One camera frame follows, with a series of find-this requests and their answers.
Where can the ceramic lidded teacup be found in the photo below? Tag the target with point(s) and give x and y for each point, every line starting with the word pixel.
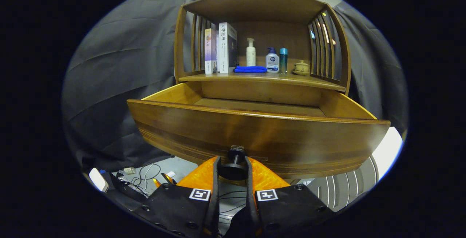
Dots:
pixel 301 67

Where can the white pump bottle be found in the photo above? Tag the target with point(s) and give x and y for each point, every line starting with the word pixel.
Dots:
pixel 251 56

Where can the wooden drawer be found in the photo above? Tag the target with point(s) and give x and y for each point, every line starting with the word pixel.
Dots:
pixel 255 132

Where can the grey ribbed panel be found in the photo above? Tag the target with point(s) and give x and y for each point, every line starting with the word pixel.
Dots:
pixel 342 190

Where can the black backdrop cloth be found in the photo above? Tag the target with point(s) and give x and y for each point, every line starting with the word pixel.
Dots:
pixel 120 67

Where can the purple book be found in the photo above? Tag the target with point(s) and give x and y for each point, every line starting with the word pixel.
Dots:
pixel 210 48

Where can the blue folded cloth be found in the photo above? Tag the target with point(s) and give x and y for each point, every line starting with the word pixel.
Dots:
pixel 250 69

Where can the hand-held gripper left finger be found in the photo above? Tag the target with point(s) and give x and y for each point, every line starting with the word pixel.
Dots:
pixel 182 209

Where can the wooden countertop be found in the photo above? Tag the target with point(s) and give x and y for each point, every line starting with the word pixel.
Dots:
pixel 255 78

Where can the white flat device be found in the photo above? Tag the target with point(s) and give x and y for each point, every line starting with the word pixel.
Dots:
pixel 98 179

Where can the thick white book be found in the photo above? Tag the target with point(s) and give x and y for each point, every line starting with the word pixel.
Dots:
pixel 224 48

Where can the white bottle with blue cap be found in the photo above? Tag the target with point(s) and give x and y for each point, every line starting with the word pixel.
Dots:
pixel 272 63

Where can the clear bottle with teal cap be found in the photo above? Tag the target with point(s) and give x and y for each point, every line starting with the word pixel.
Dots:
pixel 283 61

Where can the wooden cabinet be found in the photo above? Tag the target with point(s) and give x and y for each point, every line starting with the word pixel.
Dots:
pixel 255 5

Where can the white board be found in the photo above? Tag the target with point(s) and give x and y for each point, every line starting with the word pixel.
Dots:
pixel 387 150

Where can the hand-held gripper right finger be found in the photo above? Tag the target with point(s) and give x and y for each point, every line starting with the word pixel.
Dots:
pixel 287 209

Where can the black drawer knob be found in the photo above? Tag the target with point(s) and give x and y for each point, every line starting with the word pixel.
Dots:
pixel 233 169

